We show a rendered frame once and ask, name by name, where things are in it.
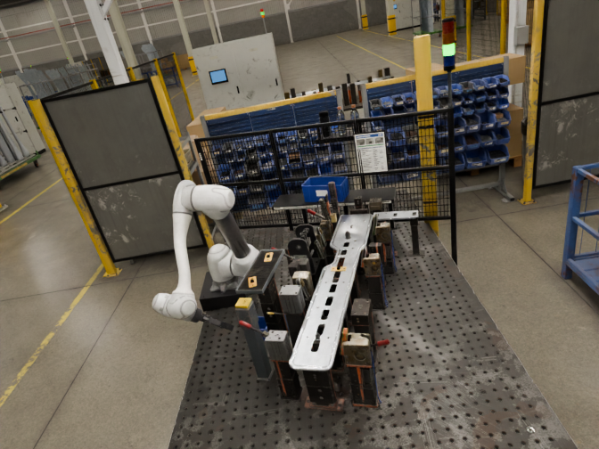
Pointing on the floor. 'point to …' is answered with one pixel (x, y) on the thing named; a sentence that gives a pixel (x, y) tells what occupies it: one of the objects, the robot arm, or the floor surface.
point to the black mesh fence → (355, 170)
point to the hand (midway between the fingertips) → (225, 325)
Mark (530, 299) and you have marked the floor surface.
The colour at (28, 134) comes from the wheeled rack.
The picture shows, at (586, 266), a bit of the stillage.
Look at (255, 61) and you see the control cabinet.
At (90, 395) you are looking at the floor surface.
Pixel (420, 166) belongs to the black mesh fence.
